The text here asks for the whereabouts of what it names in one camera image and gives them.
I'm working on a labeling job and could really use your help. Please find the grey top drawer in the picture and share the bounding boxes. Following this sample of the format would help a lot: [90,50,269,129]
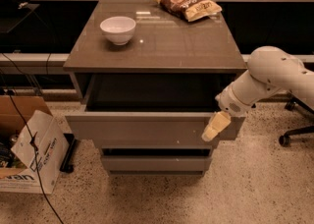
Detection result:
[67,74,243,148]

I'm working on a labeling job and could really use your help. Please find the grey drawer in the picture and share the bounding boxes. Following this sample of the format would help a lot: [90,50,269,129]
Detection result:
[67,74,243,148]
[101,156,211,173]

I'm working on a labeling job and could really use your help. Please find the black cable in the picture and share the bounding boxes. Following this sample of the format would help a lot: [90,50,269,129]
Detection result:
[0,52,65,224]

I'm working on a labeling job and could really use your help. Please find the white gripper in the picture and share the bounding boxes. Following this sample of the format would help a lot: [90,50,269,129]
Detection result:
[202,85,252,141]

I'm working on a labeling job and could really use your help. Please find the black office chair base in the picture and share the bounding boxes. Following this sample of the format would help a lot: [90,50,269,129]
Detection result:
[278,95,314,147]

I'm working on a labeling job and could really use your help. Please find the black table leg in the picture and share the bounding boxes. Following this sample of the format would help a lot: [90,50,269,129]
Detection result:
[60,134,78,173]

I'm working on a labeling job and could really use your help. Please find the white ceramic bowl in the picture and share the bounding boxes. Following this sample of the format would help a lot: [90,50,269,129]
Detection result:
[100,16,136,45]

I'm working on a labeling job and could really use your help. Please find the open cardboard box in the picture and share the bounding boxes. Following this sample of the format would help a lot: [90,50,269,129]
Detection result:
[0,95,69,195]

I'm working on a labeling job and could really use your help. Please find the grey drawer cabinet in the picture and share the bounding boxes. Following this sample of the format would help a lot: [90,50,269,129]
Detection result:
[64,0,246,175]

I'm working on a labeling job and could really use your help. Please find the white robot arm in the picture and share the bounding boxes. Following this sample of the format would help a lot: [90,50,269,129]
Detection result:
[202,46,314,141]

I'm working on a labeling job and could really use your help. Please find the grey bottom drawer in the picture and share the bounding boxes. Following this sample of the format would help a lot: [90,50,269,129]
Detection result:
[101,156,211,173]

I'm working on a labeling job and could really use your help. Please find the brown chip bag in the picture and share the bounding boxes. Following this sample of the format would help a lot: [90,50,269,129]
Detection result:
[154,0,222,22]

